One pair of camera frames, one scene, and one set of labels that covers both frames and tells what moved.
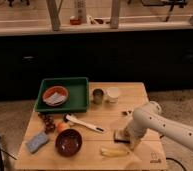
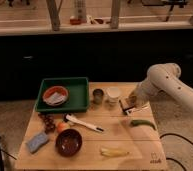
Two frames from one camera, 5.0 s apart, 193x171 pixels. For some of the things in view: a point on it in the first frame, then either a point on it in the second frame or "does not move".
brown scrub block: [121, 136] to [127, 103]
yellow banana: [114, 152] does not move
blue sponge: [36, 141] does not move
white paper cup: [113, 91] does not move
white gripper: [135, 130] to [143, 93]
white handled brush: [68, 117] does not move
